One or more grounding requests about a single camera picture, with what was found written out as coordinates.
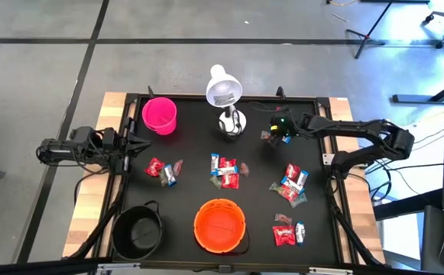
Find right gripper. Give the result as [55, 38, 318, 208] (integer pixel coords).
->
[267, 110, 303, 149]

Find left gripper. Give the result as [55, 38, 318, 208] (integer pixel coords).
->
[109, 116, 153, 176]

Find pink plastic bucket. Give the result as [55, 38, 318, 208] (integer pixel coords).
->
[141, 96, 178, 136]

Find black table mat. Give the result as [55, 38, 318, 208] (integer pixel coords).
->
[124, 97, 339, 264]

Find white desk lamp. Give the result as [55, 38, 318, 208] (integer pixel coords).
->
[205, 63, 248, 138]

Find black plastic bucket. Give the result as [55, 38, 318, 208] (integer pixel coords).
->
[111, 200, 164, 261]

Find orange plastic bucket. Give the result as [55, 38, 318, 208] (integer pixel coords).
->
[193, 198, 251, 256]

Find black tripod stand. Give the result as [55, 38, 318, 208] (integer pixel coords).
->
[345, 0, 394, 60]

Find black gantry beam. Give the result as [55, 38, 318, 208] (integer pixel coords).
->
[0, 257, 444, 275]

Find black desk foot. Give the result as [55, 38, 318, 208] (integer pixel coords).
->
[360, 0, 431, 5]

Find black office chair base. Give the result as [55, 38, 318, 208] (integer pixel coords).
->
[421, 10, 444, 73]

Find black lamp cord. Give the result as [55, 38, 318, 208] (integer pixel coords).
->
[225, 108, 245, 135]

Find black aluminium table frame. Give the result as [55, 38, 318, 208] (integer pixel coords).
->
[91, 91, 360, 274]

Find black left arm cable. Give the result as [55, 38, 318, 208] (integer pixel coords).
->
[73, 167, 112, 207]

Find black cable bundle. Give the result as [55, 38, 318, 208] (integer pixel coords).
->
[365, 158, 394, 203]

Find silver beam bracket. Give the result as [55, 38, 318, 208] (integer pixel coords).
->
[96, 261, 141, 275]
[307, 266, 353, 275]

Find long black cable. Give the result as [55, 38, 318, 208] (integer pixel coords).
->
[376, 162, 444, 173]

